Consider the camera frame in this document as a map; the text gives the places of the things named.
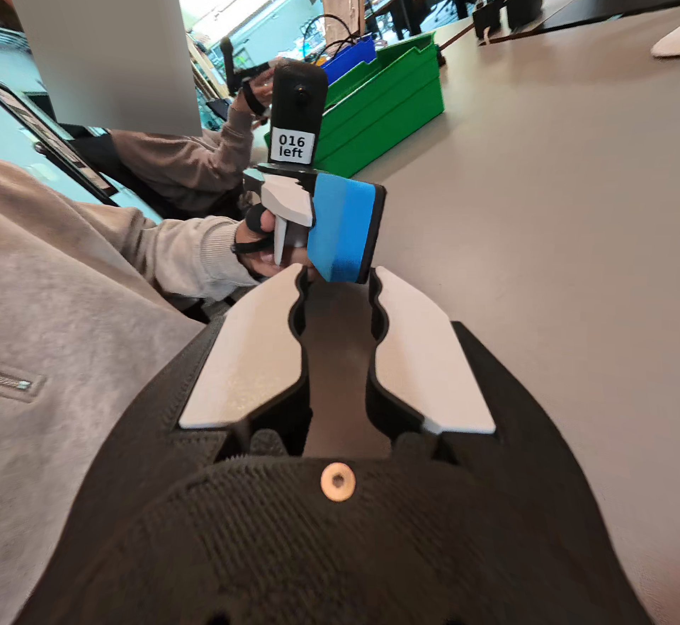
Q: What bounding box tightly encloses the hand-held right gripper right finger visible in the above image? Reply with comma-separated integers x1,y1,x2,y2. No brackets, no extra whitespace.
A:
367,265,497,435

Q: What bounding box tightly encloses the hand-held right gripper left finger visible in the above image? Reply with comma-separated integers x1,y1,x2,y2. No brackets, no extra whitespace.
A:
180,264,311,449

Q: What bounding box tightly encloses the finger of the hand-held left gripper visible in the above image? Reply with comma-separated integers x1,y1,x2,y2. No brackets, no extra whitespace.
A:
262,173,315,267

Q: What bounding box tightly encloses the blue foam eraser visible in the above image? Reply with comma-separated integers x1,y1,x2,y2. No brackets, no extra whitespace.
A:
307,173,387,286

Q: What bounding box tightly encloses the person's left forearm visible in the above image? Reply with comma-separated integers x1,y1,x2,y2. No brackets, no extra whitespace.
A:
0,160,261,312

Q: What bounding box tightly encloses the person's left hand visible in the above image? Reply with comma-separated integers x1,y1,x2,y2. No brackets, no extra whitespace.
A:
234,208,319,281

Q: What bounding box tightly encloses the blue plastic crate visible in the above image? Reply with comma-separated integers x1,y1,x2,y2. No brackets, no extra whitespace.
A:
319,34,379,86

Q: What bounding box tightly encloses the green plastic storage bin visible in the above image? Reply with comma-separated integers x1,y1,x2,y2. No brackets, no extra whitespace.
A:
264,31,445,179

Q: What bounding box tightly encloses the small black charging dock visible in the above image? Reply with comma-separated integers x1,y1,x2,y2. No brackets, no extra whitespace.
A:
472,0,504,42

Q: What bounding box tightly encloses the framed black-white marker poster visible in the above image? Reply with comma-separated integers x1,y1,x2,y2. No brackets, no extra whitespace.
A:
0,82,119,207

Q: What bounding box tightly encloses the black cable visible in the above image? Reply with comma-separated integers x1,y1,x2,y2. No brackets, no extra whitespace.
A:
302,13,368,60

